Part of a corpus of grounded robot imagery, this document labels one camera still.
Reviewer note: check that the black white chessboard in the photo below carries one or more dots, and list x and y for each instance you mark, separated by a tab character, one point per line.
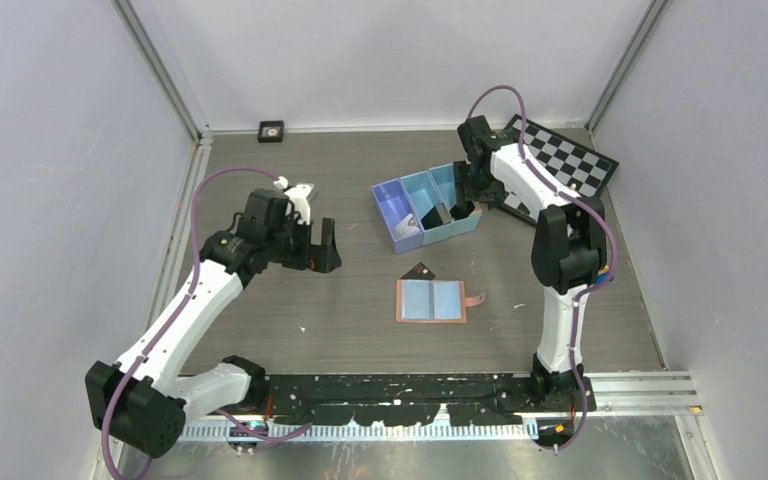
573	164

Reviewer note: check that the blue yellow toy car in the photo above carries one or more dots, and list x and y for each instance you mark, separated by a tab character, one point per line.
606	275

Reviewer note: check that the aluminium rail frame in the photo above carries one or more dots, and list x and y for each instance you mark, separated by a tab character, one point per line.
620	394

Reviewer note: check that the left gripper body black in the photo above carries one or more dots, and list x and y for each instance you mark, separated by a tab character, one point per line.
290	245

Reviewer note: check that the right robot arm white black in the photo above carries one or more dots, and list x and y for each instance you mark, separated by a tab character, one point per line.
572	251

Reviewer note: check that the light blue bin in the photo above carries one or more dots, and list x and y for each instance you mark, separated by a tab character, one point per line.
423	195
443	180

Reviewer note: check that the silver card purple bin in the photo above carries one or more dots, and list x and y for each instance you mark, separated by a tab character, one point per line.
406	227

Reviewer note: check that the black card right bin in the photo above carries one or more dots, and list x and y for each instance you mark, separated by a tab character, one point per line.
460	211

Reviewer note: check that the right light blue bin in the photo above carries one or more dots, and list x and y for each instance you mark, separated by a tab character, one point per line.
443	180

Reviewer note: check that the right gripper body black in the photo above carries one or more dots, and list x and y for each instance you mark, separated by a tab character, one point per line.
482	187

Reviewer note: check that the brown leather card holder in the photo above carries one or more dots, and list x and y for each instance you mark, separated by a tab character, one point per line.
433	302

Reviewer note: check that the small black square device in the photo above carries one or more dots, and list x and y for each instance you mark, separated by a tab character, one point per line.
271	131

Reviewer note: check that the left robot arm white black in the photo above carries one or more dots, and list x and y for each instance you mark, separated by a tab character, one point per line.
178	338

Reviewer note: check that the middle light blue bin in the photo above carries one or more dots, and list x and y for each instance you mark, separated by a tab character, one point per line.
423	195

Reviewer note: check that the purple plastic bin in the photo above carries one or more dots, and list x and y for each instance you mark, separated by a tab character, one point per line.
393	204

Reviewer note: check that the black card bin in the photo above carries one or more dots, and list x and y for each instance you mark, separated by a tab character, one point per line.
437	217
460	211

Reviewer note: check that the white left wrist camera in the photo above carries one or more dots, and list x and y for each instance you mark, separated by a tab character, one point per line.
300	196

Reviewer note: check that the black credit card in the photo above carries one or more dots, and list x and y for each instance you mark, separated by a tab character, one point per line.
419	272

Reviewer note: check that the black card middle bin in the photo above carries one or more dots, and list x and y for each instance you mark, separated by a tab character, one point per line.
437	217

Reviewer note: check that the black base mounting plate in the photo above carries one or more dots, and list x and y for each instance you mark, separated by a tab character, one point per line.
406	399

